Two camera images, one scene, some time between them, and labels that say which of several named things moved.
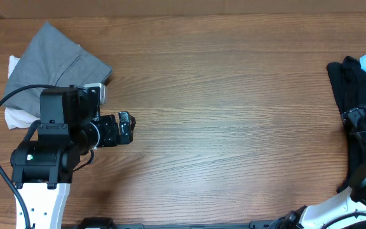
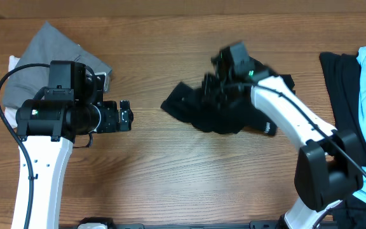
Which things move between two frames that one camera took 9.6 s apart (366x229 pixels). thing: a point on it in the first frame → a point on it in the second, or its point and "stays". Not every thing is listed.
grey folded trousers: x=51 y=57 stays
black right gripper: x=355 y=117 → x=207 y=91
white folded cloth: x=14 y=118 stays
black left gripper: x=112 y=138 → x=111 y=123
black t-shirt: x=350 y=85 → x=227 y=114
